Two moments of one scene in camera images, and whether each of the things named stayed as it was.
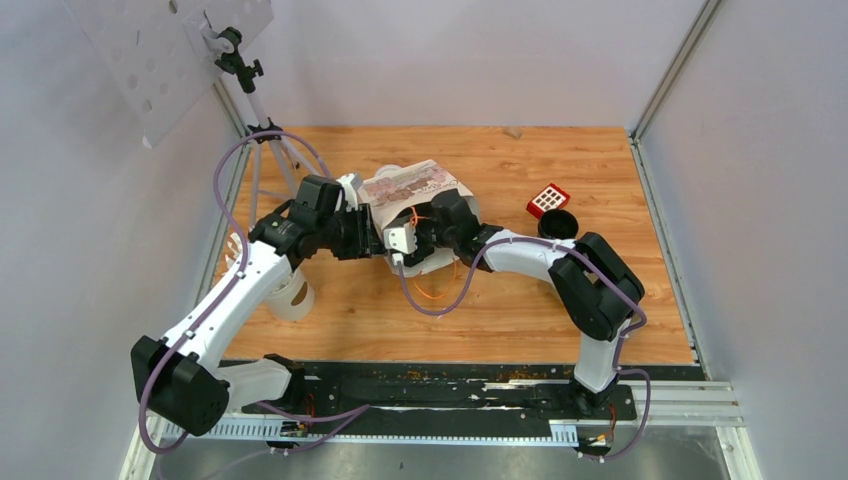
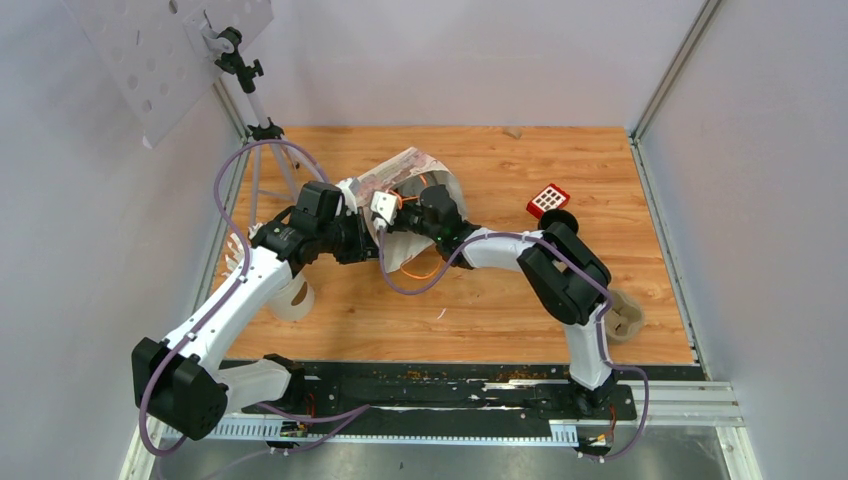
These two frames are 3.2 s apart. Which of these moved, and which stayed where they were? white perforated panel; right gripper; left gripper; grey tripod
Moved: right gripper
Stayed: grey tripod; white perforated panel; left gripper
